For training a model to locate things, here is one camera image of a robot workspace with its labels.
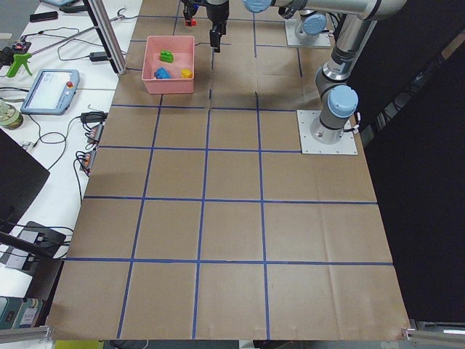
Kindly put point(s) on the aluminium frame post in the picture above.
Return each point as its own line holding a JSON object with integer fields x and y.
{"x": 102, "y": 24}

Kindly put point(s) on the red toy block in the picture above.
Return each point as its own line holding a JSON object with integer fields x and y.
{"x": 190, "y": 23}

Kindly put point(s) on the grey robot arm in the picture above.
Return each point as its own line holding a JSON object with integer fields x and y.
{"x": 338, "y": 100}
{"x": 313, "y": 22}

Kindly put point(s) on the blue toy block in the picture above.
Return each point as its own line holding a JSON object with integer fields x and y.
{"x": 162, "y": 73}

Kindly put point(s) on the black power adapter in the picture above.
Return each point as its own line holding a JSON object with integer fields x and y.
{"x": 98, "y": 56}

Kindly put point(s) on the black monitor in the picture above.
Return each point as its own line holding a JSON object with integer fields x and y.
{"x": 22, "y": 178}

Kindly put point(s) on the blue teach pendant tablet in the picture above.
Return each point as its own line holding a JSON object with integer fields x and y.
{"x": 51, "y": 92}

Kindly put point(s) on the left usb hub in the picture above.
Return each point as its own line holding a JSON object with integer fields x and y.
{"x": 94, "y": 134}

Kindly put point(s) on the yellow toy block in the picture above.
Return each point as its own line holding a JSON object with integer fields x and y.
{"x": 186, "y": 74}

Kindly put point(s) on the brown paper table mat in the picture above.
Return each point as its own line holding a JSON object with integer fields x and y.
{"x": 202, "y": 218}

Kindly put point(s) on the green toy block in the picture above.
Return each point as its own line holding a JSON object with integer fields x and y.
{"x": 166, "y": 56}

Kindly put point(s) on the black power brick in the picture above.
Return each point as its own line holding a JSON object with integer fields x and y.
{"x": 93, "y": 117}

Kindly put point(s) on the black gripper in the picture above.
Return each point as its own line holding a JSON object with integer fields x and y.
{"x": 189, "y": 12}
{"x": 216, "y": 14}

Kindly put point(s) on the black camera stand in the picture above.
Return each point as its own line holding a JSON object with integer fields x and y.
{"x": 35, "y": 239}

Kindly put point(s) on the usb hub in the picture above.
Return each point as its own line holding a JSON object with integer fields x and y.
{"x": 86, "y": 160}
{"x": 94, "y": 134}

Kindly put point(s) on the pink plastic box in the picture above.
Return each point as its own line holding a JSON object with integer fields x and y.
{"x": 183, "y": 48}

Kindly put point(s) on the right usb hub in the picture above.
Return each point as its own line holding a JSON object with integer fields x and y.
{"x": 86, "y": 160}

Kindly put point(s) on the black mobile phone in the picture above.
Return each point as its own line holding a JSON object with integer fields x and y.
{"x": 43, "y": 16}

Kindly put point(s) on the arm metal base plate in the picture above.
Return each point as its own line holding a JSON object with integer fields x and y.
{"x": 296, "y": 36}
{"x": 315, "y": 139}

